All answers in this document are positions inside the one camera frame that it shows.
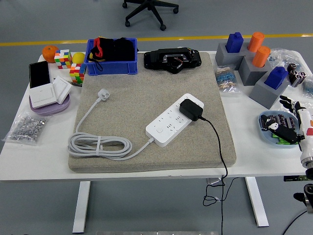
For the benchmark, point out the orange fruit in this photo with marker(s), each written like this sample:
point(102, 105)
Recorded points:
point(49, 54)

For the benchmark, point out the bag of metal nuts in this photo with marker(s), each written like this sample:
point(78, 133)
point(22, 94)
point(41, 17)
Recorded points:
point(27, 128)

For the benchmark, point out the white power strip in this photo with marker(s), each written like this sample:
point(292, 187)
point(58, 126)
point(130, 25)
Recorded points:
point(166, 124)

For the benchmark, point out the black office chair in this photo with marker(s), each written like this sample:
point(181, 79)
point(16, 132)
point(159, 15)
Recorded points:
point(149, 7)

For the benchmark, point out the orange cylinder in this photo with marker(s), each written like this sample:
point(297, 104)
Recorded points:
point(260, 56)
point(255, 41)

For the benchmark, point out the yellow lemon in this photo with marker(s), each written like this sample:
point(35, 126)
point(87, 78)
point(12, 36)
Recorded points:
point(78, 58)

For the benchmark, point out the small white wall switch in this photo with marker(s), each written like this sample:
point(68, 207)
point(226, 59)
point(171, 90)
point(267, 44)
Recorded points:
point(61, 88)

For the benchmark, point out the white table leg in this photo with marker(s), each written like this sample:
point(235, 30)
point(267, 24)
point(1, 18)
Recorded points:
point(256, 203)
point(82, 208)

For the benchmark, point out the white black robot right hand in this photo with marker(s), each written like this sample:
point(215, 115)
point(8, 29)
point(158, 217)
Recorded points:
point(306, 137)

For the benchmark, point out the bag of resistors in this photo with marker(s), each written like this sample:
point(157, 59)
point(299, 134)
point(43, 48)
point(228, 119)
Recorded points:
point(225, 78)

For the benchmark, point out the black red cloth bag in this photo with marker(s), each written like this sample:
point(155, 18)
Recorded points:
point(117, 49)

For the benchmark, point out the blue plastic bin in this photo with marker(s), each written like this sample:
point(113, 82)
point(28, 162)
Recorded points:
point(112, 68)

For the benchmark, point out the purple tray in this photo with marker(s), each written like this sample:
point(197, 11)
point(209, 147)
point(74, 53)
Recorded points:
point(48, 110)

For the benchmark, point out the black smartphone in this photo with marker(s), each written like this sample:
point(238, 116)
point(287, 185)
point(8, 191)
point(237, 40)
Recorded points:
point(39, 74)

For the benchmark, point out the grey-brown mat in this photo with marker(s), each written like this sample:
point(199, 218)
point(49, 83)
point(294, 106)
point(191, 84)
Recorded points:
point(137, 98)

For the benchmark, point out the blue block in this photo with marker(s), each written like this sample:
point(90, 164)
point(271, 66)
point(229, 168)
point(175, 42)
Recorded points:
point(276, 78)
point(234, 42)

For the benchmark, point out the black table control panel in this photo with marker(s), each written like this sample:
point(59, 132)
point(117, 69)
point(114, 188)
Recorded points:
point(294, 178)

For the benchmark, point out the row of dark capacitors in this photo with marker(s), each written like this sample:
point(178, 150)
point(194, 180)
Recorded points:
point(281, 121)

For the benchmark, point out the bag of blue parts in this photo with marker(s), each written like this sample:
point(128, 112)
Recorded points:
point(309, 88)

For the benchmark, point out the multicolour puzzle cube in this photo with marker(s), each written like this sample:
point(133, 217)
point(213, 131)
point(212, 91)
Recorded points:
point(62, 58)
point(76, 73)

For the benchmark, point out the pile of green batteries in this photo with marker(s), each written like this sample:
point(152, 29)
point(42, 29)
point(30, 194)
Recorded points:
point(283, 142)

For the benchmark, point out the black plug adapter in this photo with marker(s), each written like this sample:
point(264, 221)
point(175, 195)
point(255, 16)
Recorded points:
point(190, 109)

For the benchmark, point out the light blue plate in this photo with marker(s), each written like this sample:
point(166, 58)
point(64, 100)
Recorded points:
point(262, 134)

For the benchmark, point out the black mechanical device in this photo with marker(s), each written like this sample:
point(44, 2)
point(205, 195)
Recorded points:
point(156, 61)

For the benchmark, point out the bundle of dark capacitors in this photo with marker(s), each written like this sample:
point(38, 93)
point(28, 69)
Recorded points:
point(297, 76)

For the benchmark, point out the grey block holder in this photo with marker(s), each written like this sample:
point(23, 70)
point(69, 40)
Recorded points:
point(264, 95)
point(249, 73)
point(225, 58)

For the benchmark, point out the grey box under table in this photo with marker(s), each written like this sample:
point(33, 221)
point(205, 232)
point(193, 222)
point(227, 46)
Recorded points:
point(214, 181)

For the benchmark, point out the clear bag of parts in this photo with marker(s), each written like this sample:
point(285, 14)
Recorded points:
point(281, 56)

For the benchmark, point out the large white wall switch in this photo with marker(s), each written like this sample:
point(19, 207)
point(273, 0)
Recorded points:
point(42, 95)

